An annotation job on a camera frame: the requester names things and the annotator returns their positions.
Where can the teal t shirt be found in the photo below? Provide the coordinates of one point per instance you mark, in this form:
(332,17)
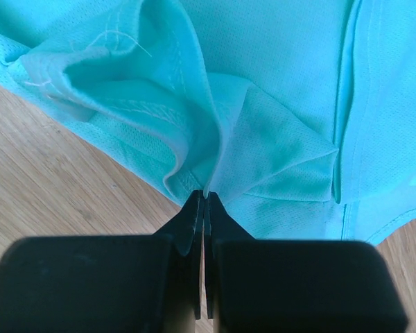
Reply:
(300,115)

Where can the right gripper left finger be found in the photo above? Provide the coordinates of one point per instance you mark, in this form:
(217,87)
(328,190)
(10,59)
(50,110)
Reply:
(122,283)

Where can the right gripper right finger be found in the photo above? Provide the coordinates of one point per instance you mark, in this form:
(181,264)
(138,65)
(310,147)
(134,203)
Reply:
(256,285)

